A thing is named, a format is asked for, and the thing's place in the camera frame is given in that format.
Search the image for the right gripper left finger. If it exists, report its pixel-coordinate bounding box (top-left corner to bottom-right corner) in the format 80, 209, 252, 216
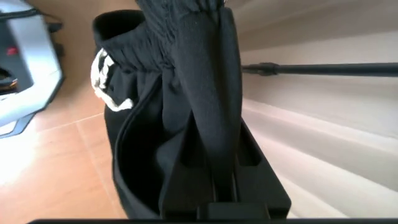
158, 112, 216, 219

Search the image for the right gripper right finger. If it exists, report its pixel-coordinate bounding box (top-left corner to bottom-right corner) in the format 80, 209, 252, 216
233, 119, 292, 219

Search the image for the black garment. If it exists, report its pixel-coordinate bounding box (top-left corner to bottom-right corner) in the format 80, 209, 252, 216
90, 0, 244, 220

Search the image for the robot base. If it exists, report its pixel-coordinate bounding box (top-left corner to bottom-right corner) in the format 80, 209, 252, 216
0, 0, 67, 139

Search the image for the black clothes rack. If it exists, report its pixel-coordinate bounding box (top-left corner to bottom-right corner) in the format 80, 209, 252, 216
241, 62, 398, 78

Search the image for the beige curtain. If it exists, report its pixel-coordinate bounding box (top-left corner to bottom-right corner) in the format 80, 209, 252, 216
223, 0, 398, 218

